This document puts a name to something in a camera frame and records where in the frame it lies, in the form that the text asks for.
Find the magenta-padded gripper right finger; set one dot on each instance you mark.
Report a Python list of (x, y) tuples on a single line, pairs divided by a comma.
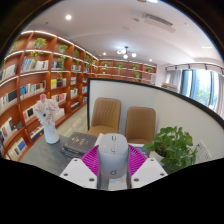
[(148, 170)]

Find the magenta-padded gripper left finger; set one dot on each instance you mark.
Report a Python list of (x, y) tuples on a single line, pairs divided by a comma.
[(78, 171)]

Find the white computer mouse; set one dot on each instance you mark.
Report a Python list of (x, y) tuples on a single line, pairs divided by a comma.
[(113, 156)]

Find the dark hardcover book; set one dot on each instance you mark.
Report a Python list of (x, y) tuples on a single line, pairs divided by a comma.
[(70, 152), (80, 141)]

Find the green potted plant white pot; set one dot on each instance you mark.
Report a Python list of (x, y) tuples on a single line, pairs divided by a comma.
[(173, 146)]

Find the tan upholstered chair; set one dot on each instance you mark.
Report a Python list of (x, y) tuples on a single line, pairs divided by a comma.
[(105, 115), (140, 123)]

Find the pink and white flower bouquet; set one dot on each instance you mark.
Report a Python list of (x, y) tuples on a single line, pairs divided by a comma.
[(47, 108)]

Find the window with curtains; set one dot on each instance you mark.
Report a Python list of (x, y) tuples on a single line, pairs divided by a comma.
[(200, 86)]

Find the orange wooden bookshelf unit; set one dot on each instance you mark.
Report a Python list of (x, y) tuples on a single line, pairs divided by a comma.
[(33, 83)]

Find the ceiling lamp with round bulbs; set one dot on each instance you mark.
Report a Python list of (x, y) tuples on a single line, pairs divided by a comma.
[(126, 52)]

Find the ceiling air conditioner vent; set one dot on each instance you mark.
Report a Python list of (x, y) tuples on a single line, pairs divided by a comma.
[(158, 20)]

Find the white wall outlet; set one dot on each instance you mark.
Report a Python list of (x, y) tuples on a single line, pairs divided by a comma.
[(207, 156), (201, 148)]

